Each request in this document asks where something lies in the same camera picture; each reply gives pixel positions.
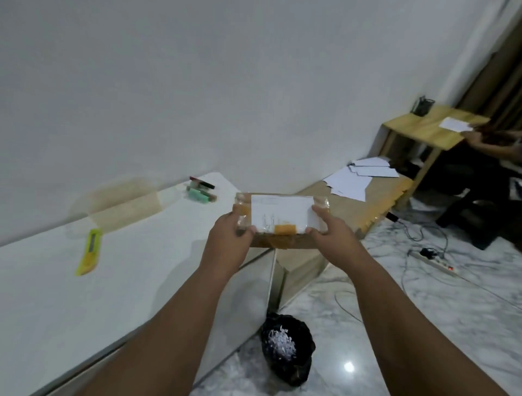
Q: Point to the person's right hand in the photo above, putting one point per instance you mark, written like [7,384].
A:
[334,240]

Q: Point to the person's left hand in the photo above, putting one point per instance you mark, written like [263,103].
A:
[224,244]

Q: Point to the green cosmetic tube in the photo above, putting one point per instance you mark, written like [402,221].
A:
[202,196]

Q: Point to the taped brown cardboard box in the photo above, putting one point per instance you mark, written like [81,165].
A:
[281,212]

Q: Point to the black red cosmetic stick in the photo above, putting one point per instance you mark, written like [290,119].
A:
[202,182]

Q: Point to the clear plastic container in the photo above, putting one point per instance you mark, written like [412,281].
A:
[122,208]

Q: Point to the shredded paper filler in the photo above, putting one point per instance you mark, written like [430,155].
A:
[281,342]

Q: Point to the yellow utility knife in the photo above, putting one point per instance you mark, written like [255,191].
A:
[90,253]

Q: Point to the person's right forearm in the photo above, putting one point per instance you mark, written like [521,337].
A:
[408,338]

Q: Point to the black pen holder cup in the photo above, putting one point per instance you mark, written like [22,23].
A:
[422,107]

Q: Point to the low wooden platform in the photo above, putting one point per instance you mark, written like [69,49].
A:
[367,208]

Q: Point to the white paper sheets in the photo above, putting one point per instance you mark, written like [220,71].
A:
[350,181]

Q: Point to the white power strip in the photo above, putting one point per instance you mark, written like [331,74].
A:
[436,263]

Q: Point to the black trash bag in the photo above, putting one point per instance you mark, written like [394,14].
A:
[293,367]

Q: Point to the black stool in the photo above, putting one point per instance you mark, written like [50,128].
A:
[477,220]

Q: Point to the small wooden side table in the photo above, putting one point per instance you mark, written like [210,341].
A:
[424,124]

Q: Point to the white paper sheet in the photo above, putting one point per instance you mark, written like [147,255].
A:
[456,124]

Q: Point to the brown curtain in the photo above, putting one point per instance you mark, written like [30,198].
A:
[497,81]

